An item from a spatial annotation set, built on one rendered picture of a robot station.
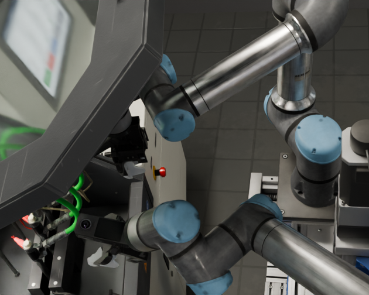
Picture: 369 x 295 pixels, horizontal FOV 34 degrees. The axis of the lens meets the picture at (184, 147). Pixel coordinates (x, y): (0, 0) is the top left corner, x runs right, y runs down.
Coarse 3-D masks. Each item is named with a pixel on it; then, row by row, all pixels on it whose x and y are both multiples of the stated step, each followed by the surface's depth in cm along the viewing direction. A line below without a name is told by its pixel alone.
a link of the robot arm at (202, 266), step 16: (208, 240) 110; (224, 240) 109; (176, 256) 107; (192, 256) 107; (208, 256) 108; (224, 256) 109; (240, 256) 111; (192, 272) 107; (208, 272) 107; (224, 272) 109; (192, 288) 109; (208, 288) 108; (224, 288) 108
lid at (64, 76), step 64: (0, 0) 129; (64, 0) 105; (128, 0) 85; (0, 64) 110; (64, 64) 92; (128, 64) 76; (0, 128) 95; (64, 128) 78; (0, 192) 81; (64, 192) 77
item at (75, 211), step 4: (56, 200) 142; (60, 200) 142; (64, 200) 143; (64, 204) 143; (68, 204) 144; (72, 204) 145; (72, 208) 145; (76, 208) 146; (76, 212) 146; (76, 216) 147; (76, 220) 149; (72, 224) 152; (68, 228) 153; (72, 228) 152; (68, 232) 154
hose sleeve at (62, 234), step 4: (60, 232) 155; (64, 232) 154; (52, 236) 157; (56, 236) 156; (60, 236) 155; (64, 236) 155; (48, 240) 158; (52, 240) 157; (56, 240) 156; (48, 244) 158
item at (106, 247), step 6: (126, 228) 116; (126, 234) 116; (126, 240) 116; (108, 246) 122; (114, 246) 120; (132, 246) 116; (114, 252) 121; (120, 252) 121; (126, 252) 121; (132, 252) 122; (138, 252) 123; (144, 252) 124; (132, 258) 124; (138, 258) 123; (144, 258) 123
